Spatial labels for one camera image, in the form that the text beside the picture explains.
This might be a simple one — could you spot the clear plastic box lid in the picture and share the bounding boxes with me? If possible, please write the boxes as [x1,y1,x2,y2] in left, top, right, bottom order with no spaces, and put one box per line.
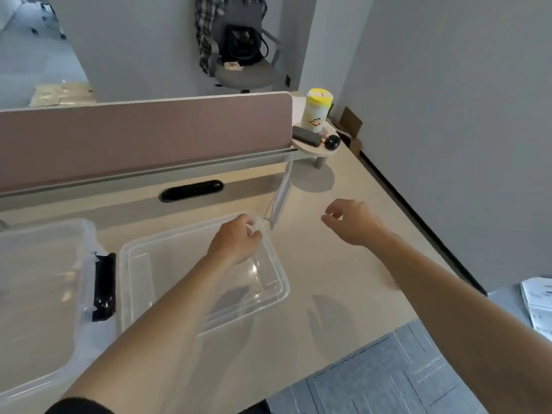
[118,210,291,338]

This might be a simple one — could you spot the small round beige shelf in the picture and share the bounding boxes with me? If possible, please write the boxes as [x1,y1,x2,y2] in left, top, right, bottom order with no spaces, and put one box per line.
[292,118,342,169]

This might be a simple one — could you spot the black bag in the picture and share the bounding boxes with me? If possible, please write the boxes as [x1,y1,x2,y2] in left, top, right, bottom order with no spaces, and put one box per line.
[219,24,269,68]

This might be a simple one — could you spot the clear plastic storage box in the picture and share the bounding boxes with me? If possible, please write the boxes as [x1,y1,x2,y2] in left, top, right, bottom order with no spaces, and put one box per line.
[0,218,118,399]

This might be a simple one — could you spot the person's right forearm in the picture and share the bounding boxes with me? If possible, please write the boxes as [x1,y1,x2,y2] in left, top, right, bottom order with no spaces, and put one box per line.
[369,230,552,414]

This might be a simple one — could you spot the person's left forearm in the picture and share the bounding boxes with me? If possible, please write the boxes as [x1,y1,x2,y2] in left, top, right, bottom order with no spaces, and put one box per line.
[60,250,235,414]

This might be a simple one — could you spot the black oblong case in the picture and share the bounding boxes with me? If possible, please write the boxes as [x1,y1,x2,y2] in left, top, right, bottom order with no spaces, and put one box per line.
[292,126,322,148]

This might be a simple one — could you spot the pink desk divider panel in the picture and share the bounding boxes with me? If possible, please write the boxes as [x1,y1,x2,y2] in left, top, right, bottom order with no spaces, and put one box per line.
[0,91,294,195]

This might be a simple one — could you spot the brown cardboard box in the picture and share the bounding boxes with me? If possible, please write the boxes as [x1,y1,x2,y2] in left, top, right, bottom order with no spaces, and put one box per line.
[329,106,364,156]

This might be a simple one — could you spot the black cable grommet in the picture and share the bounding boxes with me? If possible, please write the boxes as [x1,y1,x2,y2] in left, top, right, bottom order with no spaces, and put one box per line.
[159,179,225,203]

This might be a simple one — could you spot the white printed papers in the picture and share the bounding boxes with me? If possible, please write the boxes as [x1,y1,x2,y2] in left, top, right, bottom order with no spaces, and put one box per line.
[520,277,552,344]

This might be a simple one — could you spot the person's right hand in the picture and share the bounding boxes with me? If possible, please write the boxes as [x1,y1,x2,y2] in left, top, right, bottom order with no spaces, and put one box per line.
[321,198,391,247]

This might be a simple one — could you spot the black box latch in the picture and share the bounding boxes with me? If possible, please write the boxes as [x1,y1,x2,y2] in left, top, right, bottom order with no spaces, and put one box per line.
[92,253,116,323]

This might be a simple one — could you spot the plaid shirt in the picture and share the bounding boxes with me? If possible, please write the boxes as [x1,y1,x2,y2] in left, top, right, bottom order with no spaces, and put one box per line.
[193,0,269,76]

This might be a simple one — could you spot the person's left hand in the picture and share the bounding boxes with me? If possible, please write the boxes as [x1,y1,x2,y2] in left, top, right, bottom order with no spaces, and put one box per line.
[207,213,264,268]

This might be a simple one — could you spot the yellow wipes canister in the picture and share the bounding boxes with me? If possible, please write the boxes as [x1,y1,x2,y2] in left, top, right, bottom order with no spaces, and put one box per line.
[300,88,334,134]

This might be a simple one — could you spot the grey office chair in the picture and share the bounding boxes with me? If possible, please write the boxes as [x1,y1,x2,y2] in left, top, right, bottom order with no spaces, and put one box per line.
[206,0,284,93]

